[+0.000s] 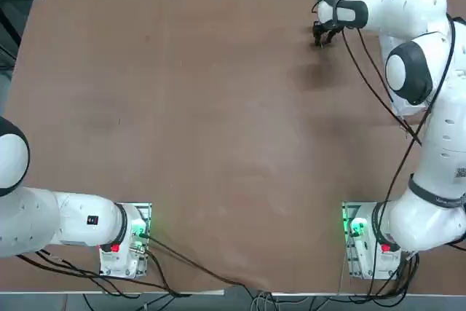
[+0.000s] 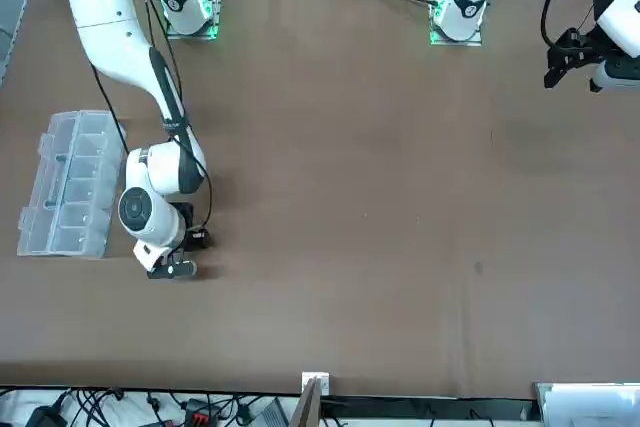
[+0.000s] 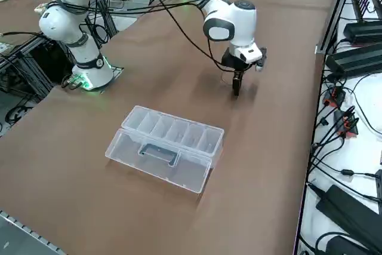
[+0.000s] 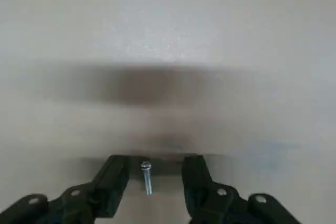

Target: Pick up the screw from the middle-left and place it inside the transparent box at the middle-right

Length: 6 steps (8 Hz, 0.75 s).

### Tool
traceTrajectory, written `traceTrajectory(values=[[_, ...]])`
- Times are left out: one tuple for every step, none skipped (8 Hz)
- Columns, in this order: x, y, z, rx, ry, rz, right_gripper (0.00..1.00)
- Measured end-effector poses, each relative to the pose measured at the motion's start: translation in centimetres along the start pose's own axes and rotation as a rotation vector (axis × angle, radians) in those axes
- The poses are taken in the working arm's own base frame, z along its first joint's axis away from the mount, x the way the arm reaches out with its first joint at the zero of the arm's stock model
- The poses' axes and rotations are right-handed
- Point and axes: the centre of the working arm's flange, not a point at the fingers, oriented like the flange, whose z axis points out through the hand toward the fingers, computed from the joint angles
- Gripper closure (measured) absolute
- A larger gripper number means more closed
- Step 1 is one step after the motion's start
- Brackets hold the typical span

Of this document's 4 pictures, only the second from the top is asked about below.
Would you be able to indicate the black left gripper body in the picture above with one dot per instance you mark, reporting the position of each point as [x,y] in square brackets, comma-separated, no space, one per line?
[589,47]

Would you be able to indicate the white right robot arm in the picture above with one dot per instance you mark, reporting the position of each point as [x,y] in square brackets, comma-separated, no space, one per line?
[105,12]

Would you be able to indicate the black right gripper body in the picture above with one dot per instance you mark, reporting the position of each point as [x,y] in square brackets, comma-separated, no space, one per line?
[189,239]

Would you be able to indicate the long black power adapter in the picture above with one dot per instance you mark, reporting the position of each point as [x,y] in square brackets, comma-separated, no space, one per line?
[42,417]

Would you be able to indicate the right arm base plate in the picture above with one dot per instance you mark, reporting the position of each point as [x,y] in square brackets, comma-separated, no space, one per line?
[200,36]

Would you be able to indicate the transparent plastic compartment box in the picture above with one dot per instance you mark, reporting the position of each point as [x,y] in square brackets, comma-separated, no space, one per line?
[75,187]

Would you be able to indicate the upright frame post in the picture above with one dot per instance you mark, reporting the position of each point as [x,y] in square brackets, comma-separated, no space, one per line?
[307,407]

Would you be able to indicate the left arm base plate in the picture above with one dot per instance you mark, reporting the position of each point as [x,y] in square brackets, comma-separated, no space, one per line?
[465,42]

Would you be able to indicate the orange black connector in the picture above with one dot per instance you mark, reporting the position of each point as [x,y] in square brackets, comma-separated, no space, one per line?
[197,412]

